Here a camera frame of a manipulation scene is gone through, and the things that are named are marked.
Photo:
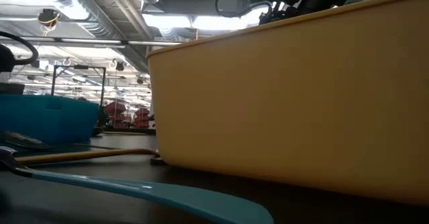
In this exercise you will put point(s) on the silver ventilation duct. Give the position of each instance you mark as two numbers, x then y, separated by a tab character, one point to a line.
100	26

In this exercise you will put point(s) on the yellow plastic bin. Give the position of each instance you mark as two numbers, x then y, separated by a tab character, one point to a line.
285	100

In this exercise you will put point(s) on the black ceiling spotlight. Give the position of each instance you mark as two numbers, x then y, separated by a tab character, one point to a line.
120	66
140	80

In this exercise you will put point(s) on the black background rig frame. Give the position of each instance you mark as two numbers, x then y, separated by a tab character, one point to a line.
80	66

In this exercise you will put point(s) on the long metal ceiling rail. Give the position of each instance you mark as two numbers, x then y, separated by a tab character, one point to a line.
90	41

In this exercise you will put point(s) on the red storage rack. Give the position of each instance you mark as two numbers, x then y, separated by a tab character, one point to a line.
115	110
142	116

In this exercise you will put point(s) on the grey ceiling unit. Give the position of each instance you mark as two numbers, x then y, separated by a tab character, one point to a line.
231	4

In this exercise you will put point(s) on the teal plastic bin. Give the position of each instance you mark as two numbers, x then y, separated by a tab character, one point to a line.
43	116

